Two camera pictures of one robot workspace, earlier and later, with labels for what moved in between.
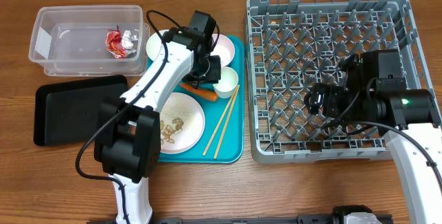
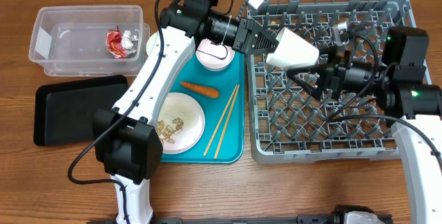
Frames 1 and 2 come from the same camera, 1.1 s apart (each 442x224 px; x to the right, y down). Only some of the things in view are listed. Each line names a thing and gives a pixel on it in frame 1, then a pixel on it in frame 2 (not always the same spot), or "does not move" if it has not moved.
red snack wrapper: [121, 45] does not move
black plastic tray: [68, 113] does not move
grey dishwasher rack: [295, 41] does not move
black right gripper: [333, 98] → [333, 77]
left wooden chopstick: [219, 121] does not move
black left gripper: [213, 75] → [244, 28]
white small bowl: [154, 43] does not move
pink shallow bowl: [225, 49] does not move
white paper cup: [226, 86] → [293, 51]
